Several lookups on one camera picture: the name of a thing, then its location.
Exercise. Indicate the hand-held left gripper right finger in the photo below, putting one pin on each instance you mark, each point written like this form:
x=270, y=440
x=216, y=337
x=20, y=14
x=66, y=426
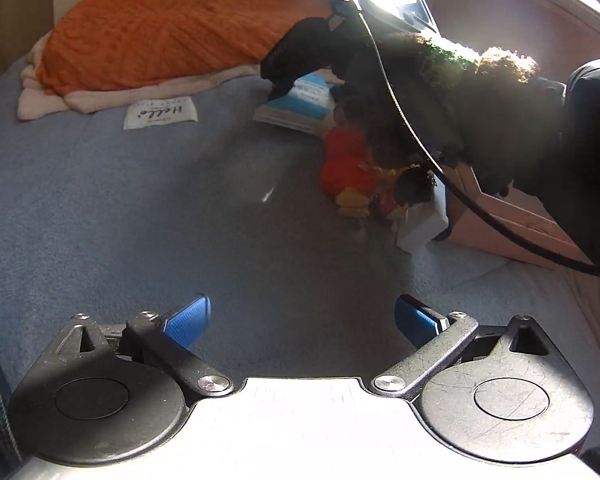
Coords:
x=415, y=322

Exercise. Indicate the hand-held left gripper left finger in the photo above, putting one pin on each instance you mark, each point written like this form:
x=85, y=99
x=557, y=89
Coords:
x=190, y=317

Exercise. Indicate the blue white packet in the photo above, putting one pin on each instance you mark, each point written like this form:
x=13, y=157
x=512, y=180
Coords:
x=300, y=107

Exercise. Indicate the orange plush toy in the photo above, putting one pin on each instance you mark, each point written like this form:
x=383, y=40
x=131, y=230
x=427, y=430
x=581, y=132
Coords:
x=345, y=160

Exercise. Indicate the pink cardboard box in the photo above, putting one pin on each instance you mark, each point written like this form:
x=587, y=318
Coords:
x=505, y=240

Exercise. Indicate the small white box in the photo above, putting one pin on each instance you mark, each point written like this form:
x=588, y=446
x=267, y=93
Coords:
x=422, y=227

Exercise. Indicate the blue fleece blanket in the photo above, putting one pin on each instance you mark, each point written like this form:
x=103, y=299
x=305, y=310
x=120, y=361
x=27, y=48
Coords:
x=130, y=210

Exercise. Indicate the orange textured blanket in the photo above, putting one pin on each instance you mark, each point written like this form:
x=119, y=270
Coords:
x=180, y=20

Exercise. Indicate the small orange yellow toy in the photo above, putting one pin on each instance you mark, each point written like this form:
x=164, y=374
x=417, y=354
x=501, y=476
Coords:
x=352, y=205

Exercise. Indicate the small red dressed doll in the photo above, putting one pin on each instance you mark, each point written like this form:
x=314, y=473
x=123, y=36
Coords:
x=412, y=187

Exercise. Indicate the white fabric label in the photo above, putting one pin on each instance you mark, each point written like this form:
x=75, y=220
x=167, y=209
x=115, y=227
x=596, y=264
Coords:
x=160, y=114

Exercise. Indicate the beige towel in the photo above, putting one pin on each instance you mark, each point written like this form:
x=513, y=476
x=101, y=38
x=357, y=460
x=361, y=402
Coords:
x=45, y=100

